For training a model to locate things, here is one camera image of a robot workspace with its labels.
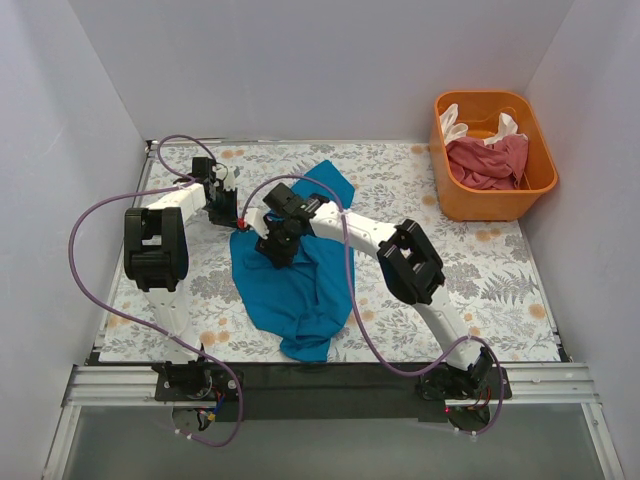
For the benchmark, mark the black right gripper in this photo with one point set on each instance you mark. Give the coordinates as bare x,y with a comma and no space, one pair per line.
275,247

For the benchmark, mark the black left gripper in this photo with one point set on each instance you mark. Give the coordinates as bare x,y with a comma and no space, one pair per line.
223,214

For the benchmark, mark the blue t shirt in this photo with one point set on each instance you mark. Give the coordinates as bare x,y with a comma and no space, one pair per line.
306,304

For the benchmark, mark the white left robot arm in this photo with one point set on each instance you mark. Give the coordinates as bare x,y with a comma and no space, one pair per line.
156,258

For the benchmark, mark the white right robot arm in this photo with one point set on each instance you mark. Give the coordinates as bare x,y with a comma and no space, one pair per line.
411,268

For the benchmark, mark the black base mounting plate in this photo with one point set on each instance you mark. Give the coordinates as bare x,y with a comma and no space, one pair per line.
330,391

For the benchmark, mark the white t shirt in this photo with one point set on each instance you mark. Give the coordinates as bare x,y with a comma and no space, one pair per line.
452,129

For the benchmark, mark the floral table mat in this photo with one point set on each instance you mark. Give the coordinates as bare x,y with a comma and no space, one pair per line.
490,275

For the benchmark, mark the pink t shirt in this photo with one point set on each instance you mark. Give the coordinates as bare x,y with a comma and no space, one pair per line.
480,166

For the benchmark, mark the orange plastic bin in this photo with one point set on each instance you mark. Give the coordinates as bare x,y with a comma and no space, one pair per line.
480,110

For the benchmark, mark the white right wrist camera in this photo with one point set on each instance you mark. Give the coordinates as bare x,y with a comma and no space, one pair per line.
254,219

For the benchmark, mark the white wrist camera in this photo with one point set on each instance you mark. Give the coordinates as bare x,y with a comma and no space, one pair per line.
225,178
254,219

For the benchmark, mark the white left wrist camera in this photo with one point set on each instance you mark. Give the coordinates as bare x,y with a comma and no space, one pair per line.
225,178

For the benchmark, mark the aluminium frame rail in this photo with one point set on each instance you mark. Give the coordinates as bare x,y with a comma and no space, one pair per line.
112,427

